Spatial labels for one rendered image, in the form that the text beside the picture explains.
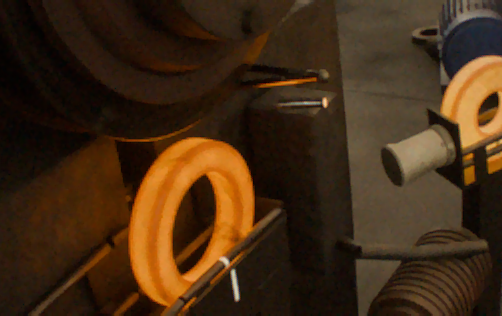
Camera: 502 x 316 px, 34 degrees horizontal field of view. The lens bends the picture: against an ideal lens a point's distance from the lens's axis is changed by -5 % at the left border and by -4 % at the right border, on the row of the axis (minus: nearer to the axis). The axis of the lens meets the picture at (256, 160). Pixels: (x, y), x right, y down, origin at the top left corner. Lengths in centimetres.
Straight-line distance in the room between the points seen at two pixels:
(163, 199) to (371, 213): 157
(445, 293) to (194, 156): 46
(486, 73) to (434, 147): 13
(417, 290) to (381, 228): 116
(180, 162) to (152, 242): 8
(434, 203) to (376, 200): 17
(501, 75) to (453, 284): 30
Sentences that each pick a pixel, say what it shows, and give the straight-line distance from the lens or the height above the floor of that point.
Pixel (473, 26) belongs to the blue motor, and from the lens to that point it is 287.
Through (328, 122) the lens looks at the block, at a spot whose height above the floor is 77.
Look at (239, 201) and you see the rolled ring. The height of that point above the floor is 75.
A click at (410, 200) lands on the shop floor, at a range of 243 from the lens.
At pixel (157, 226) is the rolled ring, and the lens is 84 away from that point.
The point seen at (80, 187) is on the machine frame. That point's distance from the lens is 86.
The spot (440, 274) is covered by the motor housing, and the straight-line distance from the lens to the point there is 120.
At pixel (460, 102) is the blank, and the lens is 119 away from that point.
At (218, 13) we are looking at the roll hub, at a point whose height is 102.
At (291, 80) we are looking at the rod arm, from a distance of 88.
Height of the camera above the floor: 121
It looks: 26 degrees down
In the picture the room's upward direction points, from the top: 7 degrees counter-clockwise
